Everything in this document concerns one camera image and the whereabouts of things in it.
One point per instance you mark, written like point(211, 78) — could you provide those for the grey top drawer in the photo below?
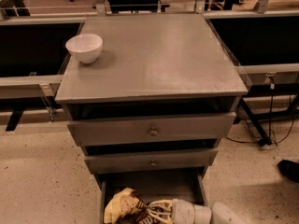
point(93, 132)

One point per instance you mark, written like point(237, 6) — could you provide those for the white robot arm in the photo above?
point(221, 214)

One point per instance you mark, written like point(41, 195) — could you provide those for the black table leg left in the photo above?
point(14, 120)

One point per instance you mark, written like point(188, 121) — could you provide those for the brass middle drawer knob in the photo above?
point(153, 163)

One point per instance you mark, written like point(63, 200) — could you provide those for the grey middle drawer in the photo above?
point(140, 161)

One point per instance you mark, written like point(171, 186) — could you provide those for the black table leg right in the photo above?
point(265, 139)

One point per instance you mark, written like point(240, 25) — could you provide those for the black shoe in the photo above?
point(289, 169)

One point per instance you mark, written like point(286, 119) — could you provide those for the grey wooden drawer cabinet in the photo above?
point(151, 65)

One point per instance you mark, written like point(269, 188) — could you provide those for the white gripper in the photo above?
point(183, 212)

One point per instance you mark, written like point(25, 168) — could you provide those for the brass drawer knob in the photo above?
point(153, 163)
point(153, 132)

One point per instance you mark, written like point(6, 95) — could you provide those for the brass top drawer knob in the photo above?
point(153, 132)

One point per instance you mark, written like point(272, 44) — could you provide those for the black table leg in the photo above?
point(14, 120)
point(265, 139)

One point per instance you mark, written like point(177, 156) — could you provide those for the grey bottom drawer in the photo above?
point(183, 184)

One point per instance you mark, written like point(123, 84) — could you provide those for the white ceramic bowl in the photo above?
point(85, 48)

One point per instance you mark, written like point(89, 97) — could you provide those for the grey drawer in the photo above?
point(140, 161)
point(183, 184)
point(93, 132)

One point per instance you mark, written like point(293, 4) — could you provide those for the brown chip bag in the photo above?
point(123, 203)

